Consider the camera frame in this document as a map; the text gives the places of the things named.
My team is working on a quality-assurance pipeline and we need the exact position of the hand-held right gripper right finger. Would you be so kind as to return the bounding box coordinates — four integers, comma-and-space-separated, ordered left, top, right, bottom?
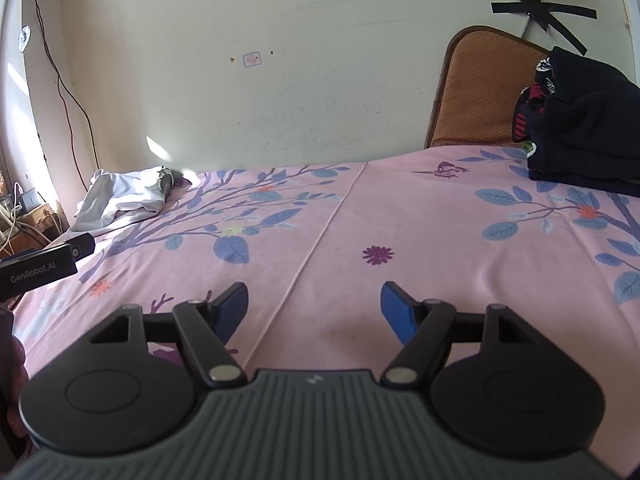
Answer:
380, 281, 547, 389

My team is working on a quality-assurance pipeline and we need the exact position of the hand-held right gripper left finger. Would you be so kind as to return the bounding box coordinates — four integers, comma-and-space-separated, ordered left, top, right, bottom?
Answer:
89, 281, 250, 389

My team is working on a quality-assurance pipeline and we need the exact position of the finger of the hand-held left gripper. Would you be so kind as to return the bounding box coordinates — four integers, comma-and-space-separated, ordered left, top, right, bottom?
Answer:
67, 232, 97, 264

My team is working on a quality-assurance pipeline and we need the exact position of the white shirt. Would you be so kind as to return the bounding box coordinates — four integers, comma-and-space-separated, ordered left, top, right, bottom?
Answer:
73, 165, 194, 235

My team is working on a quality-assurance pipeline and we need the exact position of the black patterned clothes pile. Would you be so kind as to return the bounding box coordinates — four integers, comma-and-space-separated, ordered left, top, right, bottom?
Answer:
511, 46, 640, 187

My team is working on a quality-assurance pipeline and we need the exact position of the person's left hand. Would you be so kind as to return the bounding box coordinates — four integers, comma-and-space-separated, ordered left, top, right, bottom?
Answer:
0, 334, 32, 443

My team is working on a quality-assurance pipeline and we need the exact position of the wooden box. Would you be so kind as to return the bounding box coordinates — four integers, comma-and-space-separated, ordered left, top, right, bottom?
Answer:
17, 202, 67, 243

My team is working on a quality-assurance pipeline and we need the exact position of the pink floral bed sheet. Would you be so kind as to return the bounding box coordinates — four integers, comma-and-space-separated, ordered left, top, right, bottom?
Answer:
10, 145, 640, 461

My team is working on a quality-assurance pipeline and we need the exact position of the black tape cross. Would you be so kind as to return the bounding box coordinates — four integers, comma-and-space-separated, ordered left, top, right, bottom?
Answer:
490, 0, 599, 57

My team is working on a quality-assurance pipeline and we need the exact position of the dark wall cable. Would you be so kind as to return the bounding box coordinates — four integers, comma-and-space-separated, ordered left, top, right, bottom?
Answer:
24, 0, 101, 181

